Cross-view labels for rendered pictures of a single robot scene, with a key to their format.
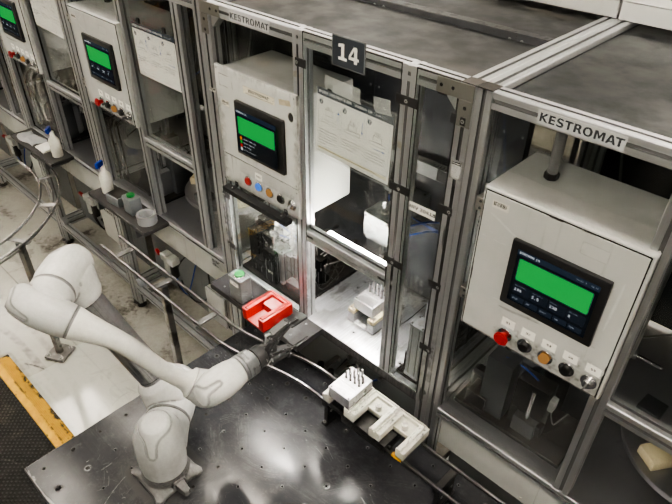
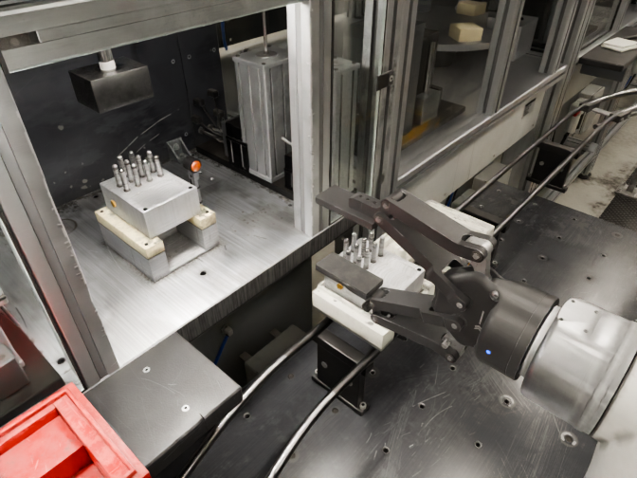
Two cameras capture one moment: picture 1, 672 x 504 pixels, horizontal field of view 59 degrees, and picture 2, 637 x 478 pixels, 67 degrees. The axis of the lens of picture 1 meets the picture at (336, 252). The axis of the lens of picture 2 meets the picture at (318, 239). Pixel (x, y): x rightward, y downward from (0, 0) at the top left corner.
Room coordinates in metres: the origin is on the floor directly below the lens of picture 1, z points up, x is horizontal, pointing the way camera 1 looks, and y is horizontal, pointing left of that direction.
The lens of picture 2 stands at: (1.51, 0.51, 1.43)
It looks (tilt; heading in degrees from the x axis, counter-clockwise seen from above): 38 degrees down; 268
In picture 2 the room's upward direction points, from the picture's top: straight up
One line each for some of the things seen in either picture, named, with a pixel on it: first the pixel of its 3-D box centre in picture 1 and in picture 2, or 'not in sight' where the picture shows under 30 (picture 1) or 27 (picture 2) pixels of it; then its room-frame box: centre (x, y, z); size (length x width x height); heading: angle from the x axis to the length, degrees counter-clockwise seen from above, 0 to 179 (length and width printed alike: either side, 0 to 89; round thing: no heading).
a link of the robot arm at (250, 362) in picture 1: (246, 364); (575, 359); (1.31, 0.28, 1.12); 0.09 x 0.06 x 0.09; 47
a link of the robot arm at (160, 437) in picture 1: (160, 440); not in sight; (1.22, 0.58, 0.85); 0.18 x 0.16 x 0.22; 179
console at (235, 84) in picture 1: (281, 132); not in sight; (1.99, 0.20, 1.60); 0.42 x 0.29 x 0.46; 47
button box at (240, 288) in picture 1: (242, 284); not in sight; (1.88, 0.38, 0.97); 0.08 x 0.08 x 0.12; 47
